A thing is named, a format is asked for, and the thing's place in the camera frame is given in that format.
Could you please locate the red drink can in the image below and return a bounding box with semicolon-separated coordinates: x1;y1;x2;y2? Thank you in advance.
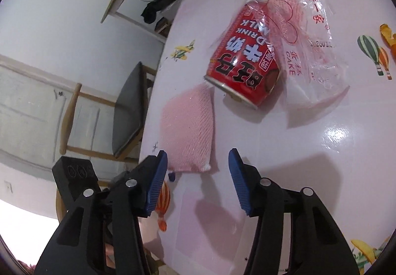
203;0;282;110

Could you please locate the clear red print plastic bag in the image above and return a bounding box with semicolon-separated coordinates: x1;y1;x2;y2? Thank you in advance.
227;0;351;108

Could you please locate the wooden chair black seat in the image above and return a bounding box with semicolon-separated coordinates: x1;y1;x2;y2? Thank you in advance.
59;61;157;162

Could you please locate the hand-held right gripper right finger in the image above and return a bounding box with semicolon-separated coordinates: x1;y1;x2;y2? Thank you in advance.
228;148;361;275

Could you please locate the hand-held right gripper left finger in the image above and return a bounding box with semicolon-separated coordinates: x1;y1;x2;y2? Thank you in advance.
34;149;169;275

